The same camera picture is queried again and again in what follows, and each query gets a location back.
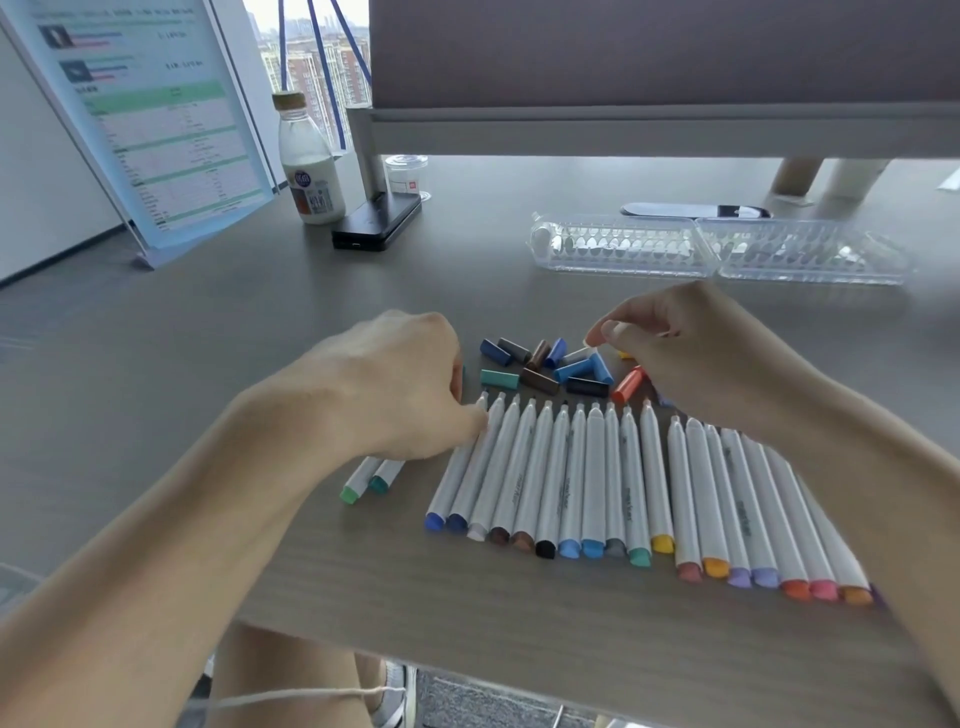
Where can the person's right hand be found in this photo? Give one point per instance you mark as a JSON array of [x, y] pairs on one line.
[[712, 360]]

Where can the person's left hand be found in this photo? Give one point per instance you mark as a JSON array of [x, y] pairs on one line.
[[390, 390]]

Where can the blue-ended white marker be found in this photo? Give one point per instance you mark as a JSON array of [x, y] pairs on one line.
[[450, 487]]

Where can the navy-ended white marker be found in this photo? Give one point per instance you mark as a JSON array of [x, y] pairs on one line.
[[472, 480]]

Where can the orange-tipped white marker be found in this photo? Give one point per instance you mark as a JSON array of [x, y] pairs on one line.
[[705, 495]]

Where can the clear plastic marker case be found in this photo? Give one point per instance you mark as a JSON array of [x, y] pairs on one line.
[[630, 246]]

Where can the set of blue-toned caps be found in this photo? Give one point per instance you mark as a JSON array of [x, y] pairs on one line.
[[540, 381]]

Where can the set of red-toned markers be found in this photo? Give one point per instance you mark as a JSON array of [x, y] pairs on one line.
[[748, 510]]

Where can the blue marker cap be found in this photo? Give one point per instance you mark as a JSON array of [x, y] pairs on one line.
[[555, 351]]

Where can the red-tipped white marker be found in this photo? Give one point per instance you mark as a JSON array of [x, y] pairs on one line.
[[772, 517]]

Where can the pink-ended white marker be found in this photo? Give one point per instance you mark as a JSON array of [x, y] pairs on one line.
[[799, 525]]

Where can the person's right forearm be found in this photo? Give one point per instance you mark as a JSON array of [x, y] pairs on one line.
[[885, 480]]

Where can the person's left forearm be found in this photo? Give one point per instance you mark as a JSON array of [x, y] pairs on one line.
[[150, 570]]

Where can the person's bare leg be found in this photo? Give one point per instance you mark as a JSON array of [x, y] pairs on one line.
[[285, 675]]

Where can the black rectangular power bank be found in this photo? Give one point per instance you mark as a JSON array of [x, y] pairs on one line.
[[375, 223]]

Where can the brown paper cup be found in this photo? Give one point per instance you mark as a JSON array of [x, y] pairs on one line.
[[796, 176]]

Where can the small clear jar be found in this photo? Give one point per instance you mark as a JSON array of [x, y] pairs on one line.
[[405, 180]]

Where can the white milk bottle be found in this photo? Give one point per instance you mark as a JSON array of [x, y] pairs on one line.
[[311, 187]]

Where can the white paper cup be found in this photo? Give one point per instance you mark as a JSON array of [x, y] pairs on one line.
[[855, 176]]

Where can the grey desk shelf riser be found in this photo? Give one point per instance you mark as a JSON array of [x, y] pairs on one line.
[[600, 135]]

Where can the white paper slip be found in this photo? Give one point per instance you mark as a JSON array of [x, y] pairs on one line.
[[951, 180]]

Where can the grey desk divider shelf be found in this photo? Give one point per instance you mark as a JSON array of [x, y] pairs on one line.
[[675, 52]]

